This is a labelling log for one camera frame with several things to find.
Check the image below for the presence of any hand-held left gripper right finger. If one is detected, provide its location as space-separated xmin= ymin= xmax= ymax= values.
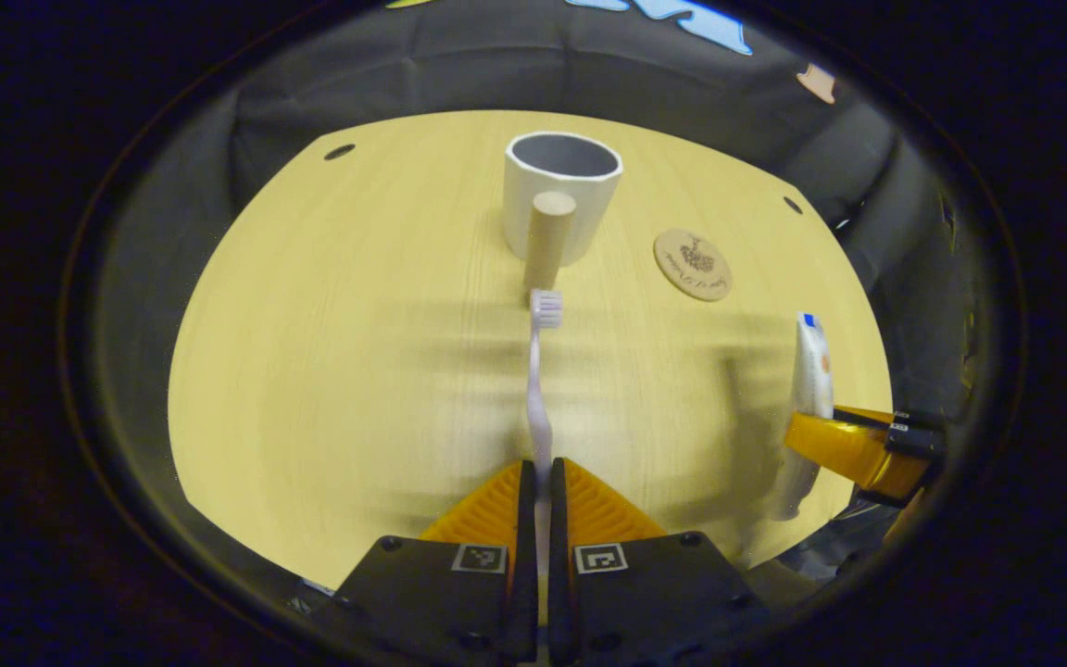
xmin=546 ymin=457 xmax=772 ymax=665

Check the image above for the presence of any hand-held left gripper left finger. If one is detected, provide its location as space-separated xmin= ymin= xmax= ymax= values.
xmin=334 ymin=459 xmax=540 ymax=664

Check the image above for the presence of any white toothpaste tube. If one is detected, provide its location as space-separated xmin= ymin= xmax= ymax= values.
xmin=770 ymin=313 xmax=836 ymax=522

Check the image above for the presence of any white toothbrush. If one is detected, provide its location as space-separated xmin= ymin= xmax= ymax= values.
xmin=526 ymin=289 xmax=565 ymax=603

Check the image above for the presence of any round wooden coaster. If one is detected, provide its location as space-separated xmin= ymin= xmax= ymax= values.
xmin=653 ymin=229 xmax=734 ymax=302

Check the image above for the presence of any white cup with wooden handle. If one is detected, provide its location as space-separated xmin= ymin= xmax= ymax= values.
xmin=503 ymin=132 xmax=624 ymax=293

